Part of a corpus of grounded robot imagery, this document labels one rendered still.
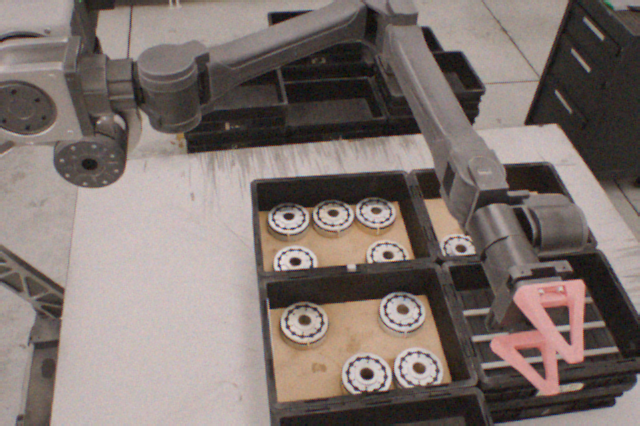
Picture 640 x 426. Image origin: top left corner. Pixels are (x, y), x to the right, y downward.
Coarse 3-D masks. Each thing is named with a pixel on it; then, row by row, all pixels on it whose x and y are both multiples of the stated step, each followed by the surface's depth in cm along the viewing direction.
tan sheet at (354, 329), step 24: (336, 312) 132; (360, 312) 133; (336, 336) 128; (360, 336) 128; (384, 336) 129; (432, 336) 129; (288, 360) 124; (312, 360) 124; (336, 360) 124; (384, 360) 125; (288, 384) 120; (312, 384) 120; (336, 384) 121
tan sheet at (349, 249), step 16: (352, 208) 154; (400, 224) 151; (272, 240) 145; (304, 240) 146; (320, 240) 146; (336, 240) 146; (352, 240) 147; (368, 240) 147; (400, 240) 148; (272, 256) 142; (320, 256) 143; (336, 256) 143; (352, 256) 143
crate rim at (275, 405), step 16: (336, 272) 127; (352, 272) 128; (368, 272) 128; (384, 272) 128; (400, 272) 129; (448, 304) 123; (272, 352) 114; (464, 352) 117; (272, 368) 112; (272, 384) 109; (432, 384) 111; (448, 384) 111; (464, 384) 111; (272, 400) 107; (304, 400) 107; (320, 400) 108; (336, 400) 108; (352, 400) 108
